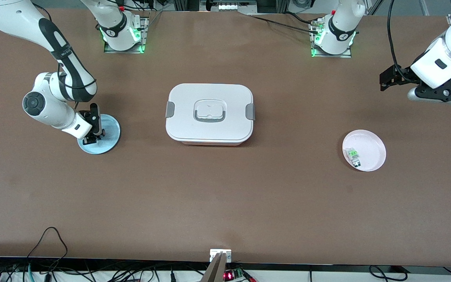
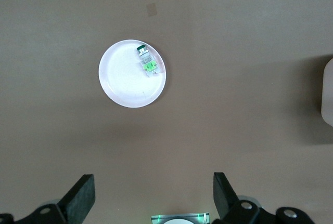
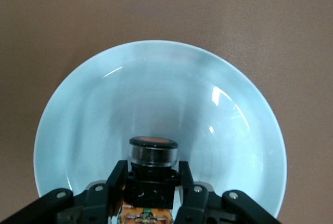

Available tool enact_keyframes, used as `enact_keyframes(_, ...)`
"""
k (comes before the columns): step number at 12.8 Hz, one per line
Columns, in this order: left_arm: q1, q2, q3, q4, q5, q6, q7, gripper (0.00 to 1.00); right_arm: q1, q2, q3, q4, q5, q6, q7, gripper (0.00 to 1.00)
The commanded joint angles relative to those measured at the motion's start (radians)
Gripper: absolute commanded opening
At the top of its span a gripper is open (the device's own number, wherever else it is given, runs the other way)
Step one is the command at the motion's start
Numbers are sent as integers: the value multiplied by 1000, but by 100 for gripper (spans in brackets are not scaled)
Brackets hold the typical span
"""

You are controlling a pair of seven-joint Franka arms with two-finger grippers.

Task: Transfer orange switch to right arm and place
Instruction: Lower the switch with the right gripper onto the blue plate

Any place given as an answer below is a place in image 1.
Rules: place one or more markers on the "aluminium frame structure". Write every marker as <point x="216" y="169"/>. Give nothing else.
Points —
<point x="229" y="6"/>

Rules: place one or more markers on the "white lidded lunch box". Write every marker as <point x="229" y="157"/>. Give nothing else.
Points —
<point x="210" y="114"/>

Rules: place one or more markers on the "pink round plate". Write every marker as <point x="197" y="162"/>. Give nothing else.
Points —
<point x="370" y="145"/>

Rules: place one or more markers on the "light blue round plate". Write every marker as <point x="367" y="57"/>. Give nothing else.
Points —
<point x="110" y="129"/>

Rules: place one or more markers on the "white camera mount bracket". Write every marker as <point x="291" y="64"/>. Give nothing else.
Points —
<point x="215" y="252"/>

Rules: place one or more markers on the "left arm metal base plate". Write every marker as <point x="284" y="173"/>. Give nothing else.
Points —
<point x="347" y="55"/>

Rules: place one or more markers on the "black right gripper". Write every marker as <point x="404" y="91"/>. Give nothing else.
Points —
<point x="91" y="118"/>

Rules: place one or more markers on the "aluminium camera mount bar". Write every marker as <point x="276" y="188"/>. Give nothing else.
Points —
<point x="214" y="272"/>

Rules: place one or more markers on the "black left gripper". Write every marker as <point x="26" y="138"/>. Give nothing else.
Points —
<point x="401" y="75"/>

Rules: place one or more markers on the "small red LED module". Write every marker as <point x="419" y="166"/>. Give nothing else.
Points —
<point x="229" y="275"/>

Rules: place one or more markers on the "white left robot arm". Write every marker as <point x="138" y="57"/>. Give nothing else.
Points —
<point x="343" y="23"/>

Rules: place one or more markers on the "green push-button switch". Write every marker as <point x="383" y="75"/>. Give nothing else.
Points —
<point x="353" y="155"/>

